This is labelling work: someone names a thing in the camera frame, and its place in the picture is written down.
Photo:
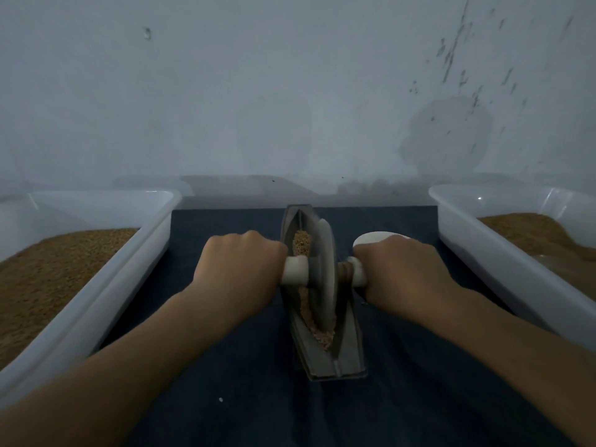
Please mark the person's right hand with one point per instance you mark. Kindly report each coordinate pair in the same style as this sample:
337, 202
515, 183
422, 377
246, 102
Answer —
405, 274

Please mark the person's left hand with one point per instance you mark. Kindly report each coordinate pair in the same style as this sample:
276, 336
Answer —
233, 272

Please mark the small ground grain portion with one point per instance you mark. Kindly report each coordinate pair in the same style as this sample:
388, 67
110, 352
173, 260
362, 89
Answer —
302, 242

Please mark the white plastic tray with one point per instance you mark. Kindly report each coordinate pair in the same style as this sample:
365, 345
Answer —
98, 274
493, 265

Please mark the boat-shaped metal grinding trough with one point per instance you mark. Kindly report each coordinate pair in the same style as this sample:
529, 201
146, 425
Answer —
349, 358

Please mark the person's left forearm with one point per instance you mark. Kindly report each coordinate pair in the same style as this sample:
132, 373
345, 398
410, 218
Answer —
102, 381

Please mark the person's right forearm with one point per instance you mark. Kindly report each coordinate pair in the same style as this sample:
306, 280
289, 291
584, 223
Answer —
521, 367

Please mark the white round plate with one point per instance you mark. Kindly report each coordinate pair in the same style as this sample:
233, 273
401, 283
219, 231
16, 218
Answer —
372, 238

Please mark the dark blue tablecloth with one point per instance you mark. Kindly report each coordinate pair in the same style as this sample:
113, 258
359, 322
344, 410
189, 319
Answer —
242, 395

